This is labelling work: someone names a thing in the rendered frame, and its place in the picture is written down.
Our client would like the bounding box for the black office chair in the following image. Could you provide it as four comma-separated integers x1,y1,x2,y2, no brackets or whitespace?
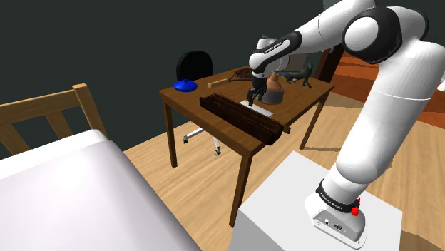
175,50,224,157

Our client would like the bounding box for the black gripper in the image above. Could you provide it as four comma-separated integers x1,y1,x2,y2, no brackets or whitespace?
247,75,270,107

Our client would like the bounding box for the flat white bar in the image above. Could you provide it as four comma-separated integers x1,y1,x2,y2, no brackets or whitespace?
239,99,275,118

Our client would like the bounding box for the brown tennis racket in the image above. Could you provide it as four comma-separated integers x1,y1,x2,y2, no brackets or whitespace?
207,67,255,90

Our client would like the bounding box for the brown vase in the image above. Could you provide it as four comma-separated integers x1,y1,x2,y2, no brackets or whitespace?
260,71,285,106

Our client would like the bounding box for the blue round lid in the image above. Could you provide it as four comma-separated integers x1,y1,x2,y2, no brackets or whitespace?
173,78,199,93

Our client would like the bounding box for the long dark wooden tray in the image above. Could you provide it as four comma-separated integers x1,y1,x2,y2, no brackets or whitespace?
198,92,285,146

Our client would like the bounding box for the wooden bed with white mattress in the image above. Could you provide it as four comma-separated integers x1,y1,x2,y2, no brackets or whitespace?
0,83,203,251

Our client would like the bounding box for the brown wooden table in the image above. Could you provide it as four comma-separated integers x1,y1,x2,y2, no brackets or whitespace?
158,65,336,229

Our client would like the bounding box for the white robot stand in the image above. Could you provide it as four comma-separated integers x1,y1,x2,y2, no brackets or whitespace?
227,150,404,251

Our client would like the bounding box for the dark animal figure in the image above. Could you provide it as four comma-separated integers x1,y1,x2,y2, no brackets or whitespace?
277,62,314,89

